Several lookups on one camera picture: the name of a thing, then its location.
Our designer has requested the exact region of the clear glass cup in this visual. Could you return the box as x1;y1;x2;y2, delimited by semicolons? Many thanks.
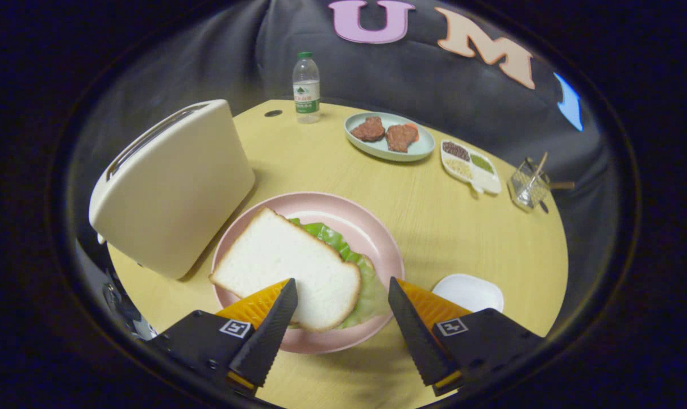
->
508;158;551;214

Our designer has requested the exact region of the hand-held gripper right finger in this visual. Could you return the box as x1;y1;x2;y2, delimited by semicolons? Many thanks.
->
388;276;547;397

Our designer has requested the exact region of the clear plastic water bottle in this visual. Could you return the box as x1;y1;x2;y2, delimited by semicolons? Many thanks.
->
292;52;321;124

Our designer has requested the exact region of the small white plate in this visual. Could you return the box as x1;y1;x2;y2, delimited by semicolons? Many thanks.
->
431;273;505;314

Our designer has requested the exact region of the white divided grain dish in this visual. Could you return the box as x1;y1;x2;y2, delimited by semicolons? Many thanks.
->
440;140;502;197

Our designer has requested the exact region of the pale blue plate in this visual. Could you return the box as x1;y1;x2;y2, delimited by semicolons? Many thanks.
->
344;111;436;162

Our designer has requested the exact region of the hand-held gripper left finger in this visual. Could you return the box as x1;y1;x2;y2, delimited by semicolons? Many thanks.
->
147;277;299;398

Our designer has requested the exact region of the brown meat patty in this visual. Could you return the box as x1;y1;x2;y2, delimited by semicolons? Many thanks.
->
351;116;386;143
385;123;419;153

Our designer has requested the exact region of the cream white toaster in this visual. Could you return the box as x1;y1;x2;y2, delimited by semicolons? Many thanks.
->
89;99;256;280

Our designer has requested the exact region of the white bread slice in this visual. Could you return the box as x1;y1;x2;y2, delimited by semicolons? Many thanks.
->
209;207;362;333

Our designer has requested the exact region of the green lettuce leaf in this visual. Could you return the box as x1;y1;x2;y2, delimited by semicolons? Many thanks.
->
288;218;390;330

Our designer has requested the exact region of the pink round plate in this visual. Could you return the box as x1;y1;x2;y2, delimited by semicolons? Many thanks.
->
211;191;405;355

